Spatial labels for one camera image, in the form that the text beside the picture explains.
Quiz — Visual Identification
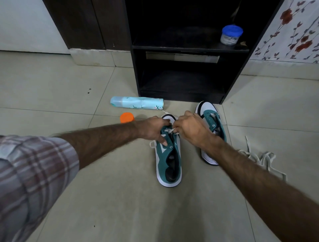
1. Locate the person's right hand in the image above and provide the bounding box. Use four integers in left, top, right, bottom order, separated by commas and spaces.
172, 111, 213, 149

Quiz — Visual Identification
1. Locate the person's left hand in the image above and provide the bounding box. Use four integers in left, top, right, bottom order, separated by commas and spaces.
136, 116, 172, 147

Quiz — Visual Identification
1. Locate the white shoelace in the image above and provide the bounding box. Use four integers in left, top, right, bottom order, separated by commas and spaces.
149, 110, 180, 149
237, 136, 288, 182

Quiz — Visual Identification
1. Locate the teal white sneaker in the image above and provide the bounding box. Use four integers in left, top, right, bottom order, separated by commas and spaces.
195, 101, 227, 166
154, 113, 182, 188

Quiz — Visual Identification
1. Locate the person's right forearm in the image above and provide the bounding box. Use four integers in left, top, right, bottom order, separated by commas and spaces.
201, 135, 319, 242

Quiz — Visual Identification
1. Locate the person's left forearm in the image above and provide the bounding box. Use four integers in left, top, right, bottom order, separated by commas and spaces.
53, 121, 140, 170

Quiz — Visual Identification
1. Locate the orange plastic cap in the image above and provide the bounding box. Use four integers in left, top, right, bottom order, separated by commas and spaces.
120, 112, 135, 124

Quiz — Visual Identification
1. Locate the light blue spray can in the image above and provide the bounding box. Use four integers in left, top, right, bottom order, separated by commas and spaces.
110, 96, 164, 111

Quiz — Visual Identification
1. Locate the black open shelf cabinet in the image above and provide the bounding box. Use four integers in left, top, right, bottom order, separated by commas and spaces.
125, 0, 285, 105

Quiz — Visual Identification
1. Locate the blue lidded plastic jar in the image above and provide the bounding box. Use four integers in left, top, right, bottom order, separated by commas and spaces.
220, 24, 244, 46

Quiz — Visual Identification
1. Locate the dark brown wooden wardrobe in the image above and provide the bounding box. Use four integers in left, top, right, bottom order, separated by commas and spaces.
42, 0, 132, 51

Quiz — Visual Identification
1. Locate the plaid shirt sleeve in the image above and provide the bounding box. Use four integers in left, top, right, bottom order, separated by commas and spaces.
0, 135, 80, 242

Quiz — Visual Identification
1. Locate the white floral patterned sheet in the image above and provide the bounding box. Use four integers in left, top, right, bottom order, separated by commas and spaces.
250, 0, 319, 64

